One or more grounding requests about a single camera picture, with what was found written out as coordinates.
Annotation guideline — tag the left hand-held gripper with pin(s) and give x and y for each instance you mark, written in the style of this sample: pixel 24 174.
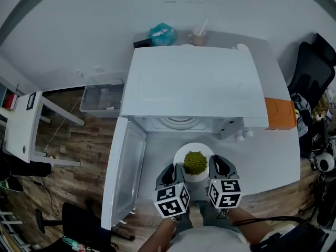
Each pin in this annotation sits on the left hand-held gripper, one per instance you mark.
pixel 168 193

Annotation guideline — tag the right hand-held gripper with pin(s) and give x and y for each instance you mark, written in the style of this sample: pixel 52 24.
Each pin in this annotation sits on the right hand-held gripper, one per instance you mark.
pixel 228 186

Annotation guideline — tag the white round plate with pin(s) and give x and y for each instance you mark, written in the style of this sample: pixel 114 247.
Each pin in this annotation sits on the white round plate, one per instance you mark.
pixel 194 147

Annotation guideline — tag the white microwave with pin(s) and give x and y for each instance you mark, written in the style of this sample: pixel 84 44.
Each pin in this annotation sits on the white microwave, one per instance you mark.
pixel 191 80

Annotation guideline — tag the person's right forearm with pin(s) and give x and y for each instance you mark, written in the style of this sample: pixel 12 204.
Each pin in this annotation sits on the person's right forearm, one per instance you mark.
pixel 249 227

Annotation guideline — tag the person's left forearm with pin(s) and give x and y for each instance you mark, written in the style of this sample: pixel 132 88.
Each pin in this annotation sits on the person's left forearm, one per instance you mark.
pixel 160 235

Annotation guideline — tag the silver wristband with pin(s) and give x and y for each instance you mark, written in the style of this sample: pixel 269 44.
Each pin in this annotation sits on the silver wristband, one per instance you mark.
pixel 175 219

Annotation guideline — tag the person's legs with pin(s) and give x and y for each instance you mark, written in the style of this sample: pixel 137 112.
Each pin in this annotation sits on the person's legs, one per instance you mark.
pixel 210 214

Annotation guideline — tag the person's white shirt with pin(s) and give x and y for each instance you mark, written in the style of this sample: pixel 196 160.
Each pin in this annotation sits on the person's white shirt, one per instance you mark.
pixel 210 240

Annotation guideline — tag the orange plastic box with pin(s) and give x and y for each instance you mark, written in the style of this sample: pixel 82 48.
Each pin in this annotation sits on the orange plastic box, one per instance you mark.
pixel 279 113

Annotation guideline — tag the gray and black backpack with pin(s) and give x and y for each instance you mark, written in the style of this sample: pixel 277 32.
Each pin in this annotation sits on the gray and black backpack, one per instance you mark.
pixel 302 119

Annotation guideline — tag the black office chair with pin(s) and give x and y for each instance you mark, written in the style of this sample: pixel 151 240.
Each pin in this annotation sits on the black office chair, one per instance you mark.
pixel 312 72
pixel 78 224

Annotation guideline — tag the clear plastic storage bin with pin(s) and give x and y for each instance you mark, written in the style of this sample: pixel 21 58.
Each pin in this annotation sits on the clear plastic storage bin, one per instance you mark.
pixel 102 98

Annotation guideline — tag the white round headset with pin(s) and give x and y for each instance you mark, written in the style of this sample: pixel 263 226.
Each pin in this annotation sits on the white round headset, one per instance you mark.
pixel 326 163

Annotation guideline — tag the black bag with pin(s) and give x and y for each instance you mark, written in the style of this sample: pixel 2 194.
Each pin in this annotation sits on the black bag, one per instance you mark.
pixel 302 240

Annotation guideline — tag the small black box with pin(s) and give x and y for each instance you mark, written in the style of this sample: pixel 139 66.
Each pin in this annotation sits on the small black box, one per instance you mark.
pixel 141 43

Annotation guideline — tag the teal plastic bag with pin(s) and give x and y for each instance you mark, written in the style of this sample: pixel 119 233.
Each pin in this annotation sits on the teal plastic bag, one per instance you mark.
pixel 162 34

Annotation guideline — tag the white stick in mug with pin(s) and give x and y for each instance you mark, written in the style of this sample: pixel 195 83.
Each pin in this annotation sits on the white stick in mug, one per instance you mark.
pixel 203 26

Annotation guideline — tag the small white table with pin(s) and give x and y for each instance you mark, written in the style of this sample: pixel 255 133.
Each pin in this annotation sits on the small white table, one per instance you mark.
pixel 21 125

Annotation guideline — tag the black framed card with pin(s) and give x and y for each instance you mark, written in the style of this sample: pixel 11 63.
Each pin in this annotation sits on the black framed card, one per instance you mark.
pixel 31 101

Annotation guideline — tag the red box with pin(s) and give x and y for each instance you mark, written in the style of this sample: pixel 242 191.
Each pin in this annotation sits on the red box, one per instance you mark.
pixel 10 100

